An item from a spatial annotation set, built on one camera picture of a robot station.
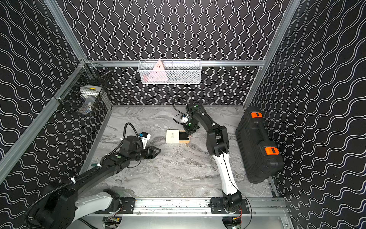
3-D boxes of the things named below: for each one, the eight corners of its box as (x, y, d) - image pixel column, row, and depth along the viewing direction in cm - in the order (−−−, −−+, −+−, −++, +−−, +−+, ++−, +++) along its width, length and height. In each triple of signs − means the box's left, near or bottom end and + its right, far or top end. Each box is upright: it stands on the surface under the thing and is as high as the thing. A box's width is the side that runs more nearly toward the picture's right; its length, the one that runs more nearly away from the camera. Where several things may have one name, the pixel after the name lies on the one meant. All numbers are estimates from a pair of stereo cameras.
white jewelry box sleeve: (166, 143, 101) (165, 140, 98) (167, 131, 107) (166, 128, 104) (179, 143, 101) (179, 140, 98) (179, 131, 107) (179, 128, 104)
